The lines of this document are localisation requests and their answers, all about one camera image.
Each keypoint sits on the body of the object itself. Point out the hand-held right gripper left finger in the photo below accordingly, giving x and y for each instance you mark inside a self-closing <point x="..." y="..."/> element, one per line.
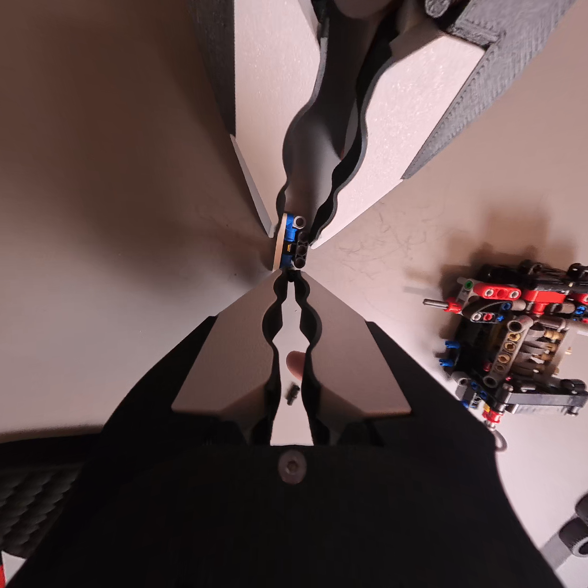
<point x="225" y="367"/>

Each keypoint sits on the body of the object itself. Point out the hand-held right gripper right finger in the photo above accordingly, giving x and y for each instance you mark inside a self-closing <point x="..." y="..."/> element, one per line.
<point x="358" y="372"/>

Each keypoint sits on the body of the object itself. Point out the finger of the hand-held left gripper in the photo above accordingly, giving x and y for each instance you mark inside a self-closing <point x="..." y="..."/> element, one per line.
<point x="271" y="69"/>
<point x="413" y="105"/>

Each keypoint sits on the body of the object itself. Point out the black lego pin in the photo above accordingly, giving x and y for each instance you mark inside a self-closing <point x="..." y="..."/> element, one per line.
<point x="293" y="394"/>
<point x="291" y="274"/>

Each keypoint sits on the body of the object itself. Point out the blue lego pin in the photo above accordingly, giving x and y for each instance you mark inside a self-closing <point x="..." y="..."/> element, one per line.
<point x="287" y="260"/>
<point x="289" y="229"/>

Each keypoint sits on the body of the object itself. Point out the white four-hole lego beam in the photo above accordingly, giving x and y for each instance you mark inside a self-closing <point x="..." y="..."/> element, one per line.
<point x="277" y="248"/>

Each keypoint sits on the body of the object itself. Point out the black lego cross connector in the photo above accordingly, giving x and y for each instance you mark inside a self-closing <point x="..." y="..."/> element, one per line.
<point x="303" y="248"/>

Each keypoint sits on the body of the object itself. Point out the grey lego connector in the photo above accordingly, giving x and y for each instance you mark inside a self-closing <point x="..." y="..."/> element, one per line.
<point x="299" y="221"/>

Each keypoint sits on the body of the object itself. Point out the partly built lego car chassis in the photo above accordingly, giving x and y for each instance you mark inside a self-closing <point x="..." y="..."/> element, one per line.
<point x="514" y="340"/>

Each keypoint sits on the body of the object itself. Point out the person's right hand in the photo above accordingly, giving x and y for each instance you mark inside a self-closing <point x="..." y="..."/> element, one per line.
<point x="296" y="364"/>

